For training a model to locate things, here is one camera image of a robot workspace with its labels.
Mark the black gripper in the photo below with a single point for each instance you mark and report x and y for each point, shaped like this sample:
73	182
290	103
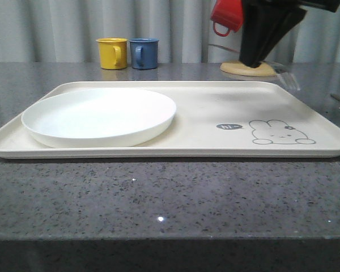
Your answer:
266	22

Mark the silver fork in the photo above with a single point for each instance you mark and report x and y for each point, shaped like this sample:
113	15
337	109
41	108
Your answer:
283	75

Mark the white round plate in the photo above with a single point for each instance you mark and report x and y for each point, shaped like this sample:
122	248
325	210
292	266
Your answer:
99	117

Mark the red enamel mug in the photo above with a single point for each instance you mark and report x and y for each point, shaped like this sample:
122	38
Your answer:
228	13

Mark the wooden mug tree stand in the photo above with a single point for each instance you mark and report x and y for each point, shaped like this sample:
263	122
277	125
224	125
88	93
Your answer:
238	68

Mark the cream rabbit serving tray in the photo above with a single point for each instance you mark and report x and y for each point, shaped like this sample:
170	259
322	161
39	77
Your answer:
213	118

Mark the blue enamel mug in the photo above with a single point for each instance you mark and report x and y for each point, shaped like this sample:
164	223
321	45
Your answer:
144	53

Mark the yellow enamel mug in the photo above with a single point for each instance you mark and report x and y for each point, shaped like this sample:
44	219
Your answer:
113	53

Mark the grey curtain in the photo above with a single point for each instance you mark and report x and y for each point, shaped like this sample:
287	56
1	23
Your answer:
66	31

